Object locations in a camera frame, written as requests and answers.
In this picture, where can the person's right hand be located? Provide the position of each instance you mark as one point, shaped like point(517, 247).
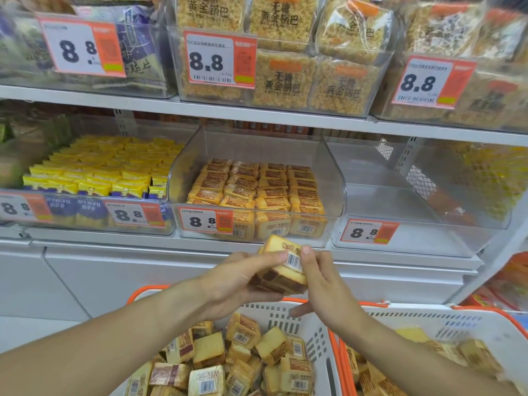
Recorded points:
point(330, 296)

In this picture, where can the white orange price tag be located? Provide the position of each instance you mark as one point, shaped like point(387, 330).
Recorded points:
point(425, 82)
point(367, 232)
point(16, 208)
point(214, 61)
point(74, 49)
point(132, 214)
point(202, 220)

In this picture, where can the grey metal shelf board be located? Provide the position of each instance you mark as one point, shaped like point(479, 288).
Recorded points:
point(123, 241)
point(206, 111)

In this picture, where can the blurred dark snack bags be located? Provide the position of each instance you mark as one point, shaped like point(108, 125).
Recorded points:
point(20, 45)

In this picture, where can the white shelf base cabinet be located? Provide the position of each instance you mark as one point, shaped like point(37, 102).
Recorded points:
point(115, 280)

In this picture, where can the pile of cake packets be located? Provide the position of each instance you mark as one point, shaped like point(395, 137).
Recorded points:
point(247, 358)
point(470, 352)

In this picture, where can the sliced cake packet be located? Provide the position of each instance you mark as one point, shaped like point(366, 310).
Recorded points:
point(276, 282)
point(284, 253)

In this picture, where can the empty clear plastic shelf bin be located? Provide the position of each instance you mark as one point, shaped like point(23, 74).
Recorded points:
point(392, 202)

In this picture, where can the stack of seeded crust packs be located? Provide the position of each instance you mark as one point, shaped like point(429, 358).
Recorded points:
point(445, 28)

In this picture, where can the person's right thumb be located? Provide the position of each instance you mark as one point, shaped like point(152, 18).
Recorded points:
point(307, 259)

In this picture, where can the stack of rice crust packs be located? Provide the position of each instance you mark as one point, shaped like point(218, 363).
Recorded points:
point(284, 82)

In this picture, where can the person's left thumb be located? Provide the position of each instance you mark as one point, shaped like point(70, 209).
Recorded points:
point(266, 259)

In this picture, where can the grey shelf upright post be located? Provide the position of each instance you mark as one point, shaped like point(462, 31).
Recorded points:
point(486, 263)

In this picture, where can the orange red snack packets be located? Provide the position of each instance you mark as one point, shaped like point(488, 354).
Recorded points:
point(509, 284)

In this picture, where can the rows of yellow blue packets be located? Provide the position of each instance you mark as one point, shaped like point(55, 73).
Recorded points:
point(107, 164)

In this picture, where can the purple snack bag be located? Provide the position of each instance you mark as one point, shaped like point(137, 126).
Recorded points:
point(140, 49)

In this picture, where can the person's left forearm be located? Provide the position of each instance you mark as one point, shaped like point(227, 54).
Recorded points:
point(103, 346)

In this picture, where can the rows of shelved cake packets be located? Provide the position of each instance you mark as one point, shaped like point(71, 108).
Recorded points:
point(255, 189)

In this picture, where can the person's left hand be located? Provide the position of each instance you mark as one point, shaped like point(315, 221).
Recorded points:
point(225, 284)

